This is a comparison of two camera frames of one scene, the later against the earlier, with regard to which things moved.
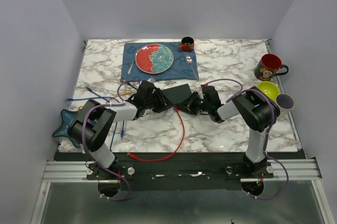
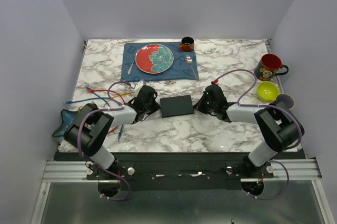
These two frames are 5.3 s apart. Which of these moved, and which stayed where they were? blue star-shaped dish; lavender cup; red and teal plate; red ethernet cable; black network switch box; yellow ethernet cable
Moved: black network switch box; red ethernet cable
Stayed: yellow ethernet cable; red and teal plate; blue star-shaped dish; lavender cup
